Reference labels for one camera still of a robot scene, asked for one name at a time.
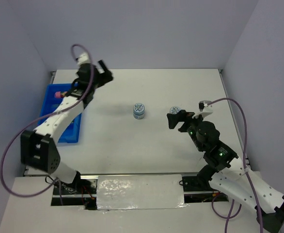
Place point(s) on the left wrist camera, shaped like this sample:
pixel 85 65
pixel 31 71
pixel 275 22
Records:
pixel 83 59

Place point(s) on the silver foil plate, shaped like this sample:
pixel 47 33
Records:
pixel 139 192

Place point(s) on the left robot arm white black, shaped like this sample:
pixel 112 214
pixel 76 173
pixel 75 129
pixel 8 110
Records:
pixel 39 147

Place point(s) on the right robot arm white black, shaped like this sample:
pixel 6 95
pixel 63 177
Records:
pixel 224 171

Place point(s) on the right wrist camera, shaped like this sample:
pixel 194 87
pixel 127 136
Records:
pixel 205 109

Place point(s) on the blue compartment bin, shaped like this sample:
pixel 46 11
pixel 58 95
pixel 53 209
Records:
pixel 69 131

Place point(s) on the blue paint jar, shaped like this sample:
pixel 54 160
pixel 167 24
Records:
pixel 174 110
pixel 138 111

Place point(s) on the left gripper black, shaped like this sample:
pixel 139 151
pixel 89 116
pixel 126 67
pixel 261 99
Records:
pixel 106 77

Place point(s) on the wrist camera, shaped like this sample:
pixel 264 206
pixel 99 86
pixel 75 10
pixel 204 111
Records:
pixel 205 109
pixel 83 59

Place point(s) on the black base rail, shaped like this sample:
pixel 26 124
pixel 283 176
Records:
pixel 86 198

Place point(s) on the pink cap pencil tube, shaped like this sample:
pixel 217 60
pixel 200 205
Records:
pixel 59 94

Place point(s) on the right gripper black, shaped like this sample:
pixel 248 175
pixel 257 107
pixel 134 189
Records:
pixel 173 119

